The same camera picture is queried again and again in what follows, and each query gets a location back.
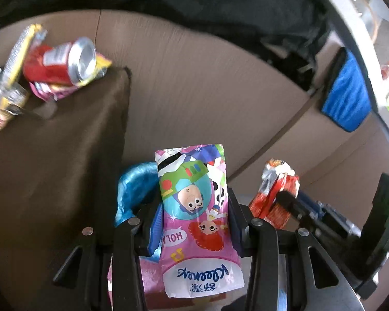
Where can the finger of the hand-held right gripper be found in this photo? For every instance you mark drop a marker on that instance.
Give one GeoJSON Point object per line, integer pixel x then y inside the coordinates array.
{"type": "Point", "coordinates": [295, 205]}

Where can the clear plastic cup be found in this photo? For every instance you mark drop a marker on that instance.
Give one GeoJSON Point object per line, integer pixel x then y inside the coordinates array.
{"type": "Point", "coordinates": [14, 98]}

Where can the blue plastic bag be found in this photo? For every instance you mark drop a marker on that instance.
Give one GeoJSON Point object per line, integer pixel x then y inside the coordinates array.
{"type": "Point", "coordinates": [133, 184]}

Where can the pink crumpled wrapper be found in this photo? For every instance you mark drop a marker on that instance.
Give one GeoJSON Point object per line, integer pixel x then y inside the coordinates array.
{"type": "Point", "coordinates": [48, 90]}

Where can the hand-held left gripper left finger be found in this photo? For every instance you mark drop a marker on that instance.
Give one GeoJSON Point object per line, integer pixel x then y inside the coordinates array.
{"type": "Point", "coordinates": [155, 233]}

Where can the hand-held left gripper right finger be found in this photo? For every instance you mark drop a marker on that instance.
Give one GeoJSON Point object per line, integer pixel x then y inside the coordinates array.
{"type": "Point", "coordinates": [235, 230]}

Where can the pink cartoon tissue pack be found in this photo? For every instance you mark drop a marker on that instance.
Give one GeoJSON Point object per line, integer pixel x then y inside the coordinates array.
{"type": "Point", "coordinates": [194, 201]}

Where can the yellow silver wrapper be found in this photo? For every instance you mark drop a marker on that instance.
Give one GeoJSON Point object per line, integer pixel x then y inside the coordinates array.
{"type": "Point", "coordinates": [17, 55]}

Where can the black bag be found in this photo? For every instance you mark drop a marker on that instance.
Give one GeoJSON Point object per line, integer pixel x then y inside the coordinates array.
{"type": "Point", "coordinates": [214, 3]}

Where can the blue and black cloth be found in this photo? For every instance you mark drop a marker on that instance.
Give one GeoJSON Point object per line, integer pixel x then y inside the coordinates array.
{"type": "Point", "coordinates": [348, 94]}

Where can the red white bottle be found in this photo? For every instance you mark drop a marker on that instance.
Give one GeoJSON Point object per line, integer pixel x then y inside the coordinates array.
{"type": "Point", "coordinates": [388, 71]}

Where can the red soda can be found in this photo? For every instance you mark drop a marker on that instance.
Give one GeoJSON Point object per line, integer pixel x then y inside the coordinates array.
{"type": "Point", "coordinates": [52, 64]}

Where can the dark brown cloth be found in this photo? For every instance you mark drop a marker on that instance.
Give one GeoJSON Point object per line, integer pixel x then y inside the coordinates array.
{"type": "Point", "coordinates": [52, 168]}

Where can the white curved rim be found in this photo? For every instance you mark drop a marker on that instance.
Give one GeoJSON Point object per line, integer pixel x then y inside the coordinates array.
{"type": "Point", "coordinates": [353, 16]}

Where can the red snack wrapper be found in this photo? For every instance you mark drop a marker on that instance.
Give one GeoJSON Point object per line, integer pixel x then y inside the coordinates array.
{"type": "Point", "coordinates": [272, 181]}

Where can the yellow snack packet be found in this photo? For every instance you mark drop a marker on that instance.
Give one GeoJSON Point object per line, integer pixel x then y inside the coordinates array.
{"type": "Point", "coordinates": [100, 64]}

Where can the cardboard sheet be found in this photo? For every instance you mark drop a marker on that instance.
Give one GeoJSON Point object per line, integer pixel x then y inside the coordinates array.
{"type": "Point", "coordinates": [194, 87]}

